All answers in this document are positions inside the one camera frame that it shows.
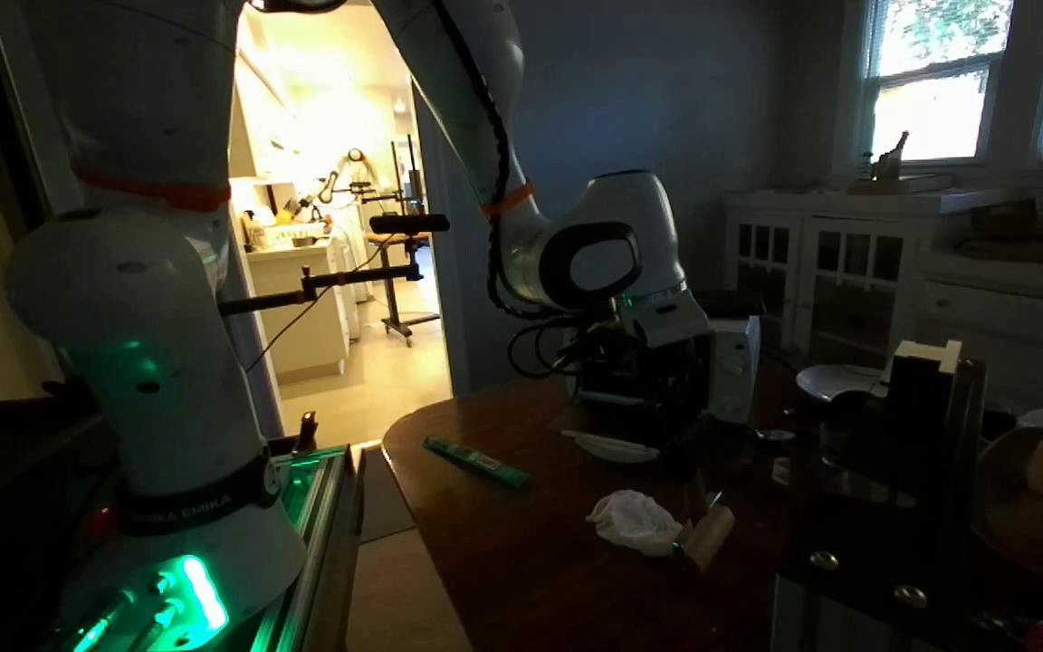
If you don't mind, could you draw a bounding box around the green flat packet strip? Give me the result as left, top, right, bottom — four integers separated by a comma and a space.
420, 433, 537, 493

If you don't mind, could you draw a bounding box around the black camera stand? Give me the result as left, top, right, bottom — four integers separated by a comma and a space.
218, 232, 445, 349

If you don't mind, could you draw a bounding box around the black stereo camera bar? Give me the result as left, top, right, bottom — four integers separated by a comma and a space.
364, 209, 454, 238

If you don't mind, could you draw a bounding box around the white kitchen counter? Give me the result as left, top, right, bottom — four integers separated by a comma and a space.
241, 232, 356, 381

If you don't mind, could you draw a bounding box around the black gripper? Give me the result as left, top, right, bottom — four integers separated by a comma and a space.
611, 332, 731, 509

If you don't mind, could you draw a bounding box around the white framed window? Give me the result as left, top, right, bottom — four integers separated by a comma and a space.
862, 0, 1021, 166

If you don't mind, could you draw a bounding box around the small dark figurine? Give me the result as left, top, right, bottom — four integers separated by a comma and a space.
865, 127, 915, 188

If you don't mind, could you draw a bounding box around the crumpled white tissue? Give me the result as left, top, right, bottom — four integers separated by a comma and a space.
583, 486, 687, 561

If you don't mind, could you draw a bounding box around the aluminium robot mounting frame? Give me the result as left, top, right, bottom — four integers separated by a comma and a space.
47, 442, 364, 652

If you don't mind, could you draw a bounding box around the white plate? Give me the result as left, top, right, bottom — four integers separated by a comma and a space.
792, 359, 894, 407

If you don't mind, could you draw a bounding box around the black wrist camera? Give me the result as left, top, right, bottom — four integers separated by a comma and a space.
572, 318, 642, 413

